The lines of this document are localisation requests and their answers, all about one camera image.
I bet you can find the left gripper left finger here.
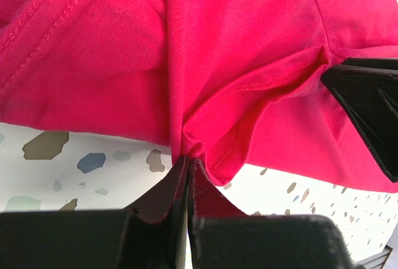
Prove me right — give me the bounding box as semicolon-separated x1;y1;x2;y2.
1;157;189;268

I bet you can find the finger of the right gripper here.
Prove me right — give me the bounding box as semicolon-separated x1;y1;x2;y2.
321;58;397;183

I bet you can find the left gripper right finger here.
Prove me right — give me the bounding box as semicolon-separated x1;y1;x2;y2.
188;159;353;269

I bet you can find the pink t shirt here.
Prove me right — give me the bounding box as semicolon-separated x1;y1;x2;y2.
1;0;397;193

